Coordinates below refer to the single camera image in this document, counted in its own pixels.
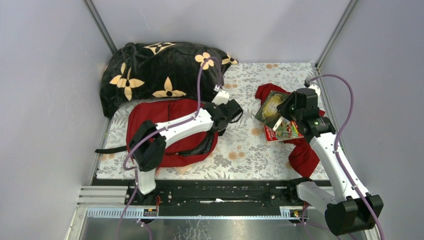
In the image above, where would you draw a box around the red treehouse book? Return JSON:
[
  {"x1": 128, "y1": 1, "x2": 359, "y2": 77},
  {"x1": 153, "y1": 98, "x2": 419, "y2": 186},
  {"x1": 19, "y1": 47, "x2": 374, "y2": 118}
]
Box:
[{"x1": 263, "y1": 121, "x2": 304, "y2": 142}]

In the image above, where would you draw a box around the dark green gold book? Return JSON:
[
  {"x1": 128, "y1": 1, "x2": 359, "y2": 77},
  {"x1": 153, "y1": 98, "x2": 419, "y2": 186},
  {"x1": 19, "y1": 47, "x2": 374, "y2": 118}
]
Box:
[{"x1": 254, "y1": 90, "x2": 290, "y2": 132}]

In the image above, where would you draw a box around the red student backpack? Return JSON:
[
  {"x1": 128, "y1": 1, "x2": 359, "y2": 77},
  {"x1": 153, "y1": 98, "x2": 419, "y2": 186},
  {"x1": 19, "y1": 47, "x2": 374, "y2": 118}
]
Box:
[{"x1": 95, "y1": 98, "x2": 227, "y2": 168}]

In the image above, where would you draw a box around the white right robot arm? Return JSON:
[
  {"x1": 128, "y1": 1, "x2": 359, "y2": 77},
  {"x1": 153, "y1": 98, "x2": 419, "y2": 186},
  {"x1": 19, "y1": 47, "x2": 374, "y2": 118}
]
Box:
[{"x1": 277, "y1": 88, "x2": 384, "y2": 236}]

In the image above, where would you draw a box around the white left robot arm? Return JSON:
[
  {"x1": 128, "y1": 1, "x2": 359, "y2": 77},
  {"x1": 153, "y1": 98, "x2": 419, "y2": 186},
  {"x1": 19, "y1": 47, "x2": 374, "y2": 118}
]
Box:
[{"x1": 126, "y1": 90, "x2": 243, "y2": 206}]

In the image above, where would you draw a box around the floral table mat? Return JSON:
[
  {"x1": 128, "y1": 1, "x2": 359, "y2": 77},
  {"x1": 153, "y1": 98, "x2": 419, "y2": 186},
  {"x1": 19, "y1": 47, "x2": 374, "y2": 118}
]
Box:
[{"x1": 95, "y1": 63, "x2": 317, "y2": 180}]

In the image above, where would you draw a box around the red cloth garment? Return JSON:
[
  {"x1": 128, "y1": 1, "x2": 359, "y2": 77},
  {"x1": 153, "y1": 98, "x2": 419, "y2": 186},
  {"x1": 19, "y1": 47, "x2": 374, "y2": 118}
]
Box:
[{"x1": 255, "y1": 83, "x2": 320, "y2": 178}]

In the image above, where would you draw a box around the black floral blanket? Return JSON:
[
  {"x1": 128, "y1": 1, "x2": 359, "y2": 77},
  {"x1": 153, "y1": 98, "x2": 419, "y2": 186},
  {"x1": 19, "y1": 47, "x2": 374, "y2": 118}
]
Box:
[{"x1": 99, "y1": 42, "x2": 238, "y2": 119}]

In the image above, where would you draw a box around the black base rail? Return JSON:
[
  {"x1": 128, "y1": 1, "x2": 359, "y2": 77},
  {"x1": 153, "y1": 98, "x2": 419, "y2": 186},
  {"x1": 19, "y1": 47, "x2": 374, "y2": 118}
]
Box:
[{"x1": 124, "y1": 180, "x2": 305, "y2": 217}]

